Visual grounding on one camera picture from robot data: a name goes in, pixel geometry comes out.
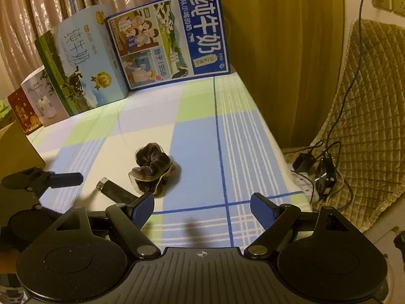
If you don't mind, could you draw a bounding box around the green light-blue milk box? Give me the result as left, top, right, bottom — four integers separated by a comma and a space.
35, 4, 128, 116

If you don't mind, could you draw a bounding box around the beige curtain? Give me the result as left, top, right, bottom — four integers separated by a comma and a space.
0, 0, 191, 89

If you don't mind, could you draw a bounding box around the dark velvet scrunchie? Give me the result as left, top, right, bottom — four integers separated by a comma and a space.
128, 143, 175, 196

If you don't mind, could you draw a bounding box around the quilted olive chair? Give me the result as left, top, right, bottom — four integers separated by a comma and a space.
281, 18, 405, 234

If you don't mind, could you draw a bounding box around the brown cardboard box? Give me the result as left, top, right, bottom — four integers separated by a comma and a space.
0, 123, 45, 179

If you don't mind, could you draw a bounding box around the yellow-brown curtain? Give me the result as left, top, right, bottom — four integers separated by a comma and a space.
222, 0, 345, 147

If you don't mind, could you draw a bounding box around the black charger cable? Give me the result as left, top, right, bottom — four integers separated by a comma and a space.
292, 0, 385, 203

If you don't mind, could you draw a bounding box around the red gift box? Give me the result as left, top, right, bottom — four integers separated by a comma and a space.
8, 88, 43, 135

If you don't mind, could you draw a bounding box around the white appliance box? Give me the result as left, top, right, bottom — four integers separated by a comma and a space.
21, 66, 69, 127

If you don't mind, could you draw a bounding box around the checkered bed sheet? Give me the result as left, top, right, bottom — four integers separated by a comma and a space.
29, 73, 311, 249

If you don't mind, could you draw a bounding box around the blue milk carton box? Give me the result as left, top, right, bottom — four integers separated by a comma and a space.
106, 0, 230, 91

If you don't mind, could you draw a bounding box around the white power strip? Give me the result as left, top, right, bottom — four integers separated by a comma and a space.
292, 170, 319, 204

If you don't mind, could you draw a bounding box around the black usb stick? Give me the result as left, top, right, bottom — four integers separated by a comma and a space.
96, 178, 138, 205

